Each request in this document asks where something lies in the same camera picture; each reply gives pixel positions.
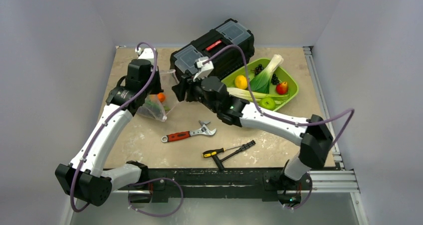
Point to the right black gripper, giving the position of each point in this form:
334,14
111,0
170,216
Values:
184,87

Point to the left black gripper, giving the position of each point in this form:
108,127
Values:
157,89

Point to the toy orange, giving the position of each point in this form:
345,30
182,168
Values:
161,97

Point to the toy green bean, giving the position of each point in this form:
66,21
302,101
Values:
154,104

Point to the clear zip top bag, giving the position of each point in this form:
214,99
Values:
168,80

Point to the toy purple eggplant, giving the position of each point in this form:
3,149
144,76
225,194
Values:
152,111

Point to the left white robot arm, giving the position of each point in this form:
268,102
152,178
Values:
85,178

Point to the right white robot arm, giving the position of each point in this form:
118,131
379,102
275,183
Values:
310,134

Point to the toy yellow lemon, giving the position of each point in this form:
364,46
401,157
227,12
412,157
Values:
241,82

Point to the black plastic toolbox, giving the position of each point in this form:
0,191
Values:
231,32

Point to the toy leek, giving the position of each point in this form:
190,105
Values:
245,94

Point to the yellow black screwdriver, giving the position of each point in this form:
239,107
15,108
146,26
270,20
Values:
210,153

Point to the toy black grapes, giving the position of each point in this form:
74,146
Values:
258,69

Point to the toy bok choy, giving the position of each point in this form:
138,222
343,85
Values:
261,82

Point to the toy green apple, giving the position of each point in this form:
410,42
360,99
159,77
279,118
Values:
267,103

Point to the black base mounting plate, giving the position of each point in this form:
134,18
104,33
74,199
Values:
266,184

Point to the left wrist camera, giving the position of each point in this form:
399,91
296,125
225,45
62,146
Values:
147,54

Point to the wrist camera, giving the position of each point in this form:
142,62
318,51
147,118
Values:
204,66
147,54

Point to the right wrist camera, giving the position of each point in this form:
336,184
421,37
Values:
204,66

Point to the red handled adjustable wrench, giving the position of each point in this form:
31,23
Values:
203,130

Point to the black T-handle tool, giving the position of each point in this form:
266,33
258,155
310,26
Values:
219,162

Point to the aluminium frame rail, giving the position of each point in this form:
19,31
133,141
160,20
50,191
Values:
339,180

